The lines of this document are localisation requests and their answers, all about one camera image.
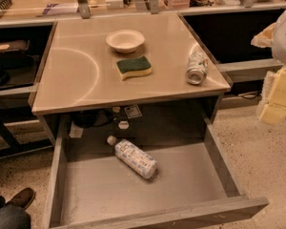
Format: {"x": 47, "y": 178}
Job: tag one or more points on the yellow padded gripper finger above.
{"x": 272, "y": 107}

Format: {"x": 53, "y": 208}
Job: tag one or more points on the blue labelled plastic bottle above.
{"x": 138, "y": 160}

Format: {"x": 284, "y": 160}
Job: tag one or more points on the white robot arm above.
{"x": 274, "y": 37}

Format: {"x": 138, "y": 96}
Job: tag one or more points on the grey counter cabinet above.
{"x": 80, "y": 72}

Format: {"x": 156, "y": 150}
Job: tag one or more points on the open grey wooden drawer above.
{"x": 194, "y": 185}

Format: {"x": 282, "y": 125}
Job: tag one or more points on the silver drink can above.
{"x": 197, "y": 68}

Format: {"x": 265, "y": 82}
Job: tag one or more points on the green and yellow sponge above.
{"x": 135, "y": 67}

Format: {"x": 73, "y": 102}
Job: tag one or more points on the white bowl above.
{"x": 125, "y": 41}

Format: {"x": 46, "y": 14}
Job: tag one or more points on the purple and white paper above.
{"x": 53, "y": 9}

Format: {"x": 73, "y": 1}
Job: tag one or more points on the brown shoe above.
{"x": 23, "y": 199}

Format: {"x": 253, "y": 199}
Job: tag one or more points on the dark trouser leg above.
{"x": 13, "y": 217}

